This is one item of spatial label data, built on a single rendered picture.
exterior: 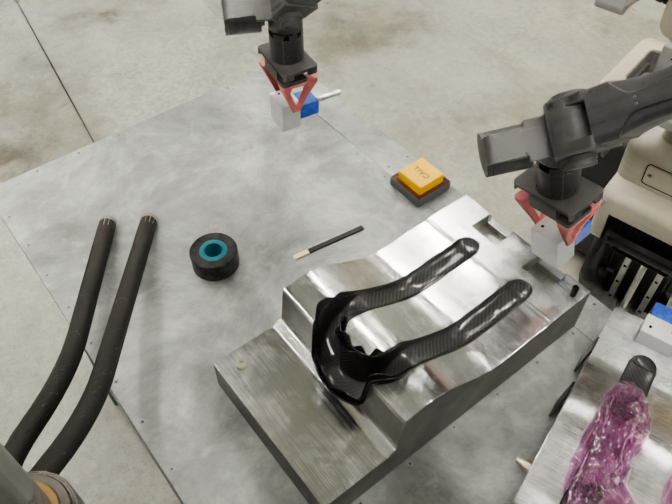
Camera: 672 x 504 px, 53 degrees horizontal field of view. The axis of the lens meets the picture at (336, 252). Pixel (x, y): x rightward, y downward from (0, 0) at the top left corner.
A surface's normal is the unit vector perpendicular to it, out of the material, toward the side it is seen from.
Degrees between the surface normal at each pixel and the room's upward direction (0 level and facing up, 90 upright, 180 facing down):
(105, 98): 0
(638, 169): 98
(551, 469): 13
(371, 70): 0
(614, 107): 67
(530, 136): 40
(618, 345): 0
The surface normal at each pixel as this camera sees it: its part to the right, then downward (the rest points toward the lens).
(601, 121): -0.77, 0.14
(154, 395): 0.00, -0.65
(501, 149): -0.18, 0.00
